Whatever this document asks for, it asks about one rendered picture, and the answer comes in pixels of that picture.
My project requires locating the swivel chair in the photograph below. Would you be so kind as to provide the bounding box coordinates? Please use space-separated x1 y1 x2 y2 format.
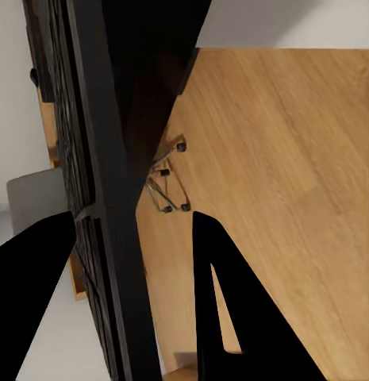
6 140 190 236

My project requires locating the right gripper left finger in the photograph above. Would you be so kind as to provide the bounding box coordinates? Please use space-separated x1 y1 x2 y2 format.
0 210 76 381

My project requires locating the keyboard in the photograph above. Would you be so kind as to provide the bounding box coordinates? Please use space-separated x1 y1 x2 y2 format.
47 0 163 381

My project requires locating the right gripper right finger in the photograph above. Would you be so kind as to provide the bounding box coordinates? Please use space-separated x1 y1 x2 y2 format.
192 211 326 381

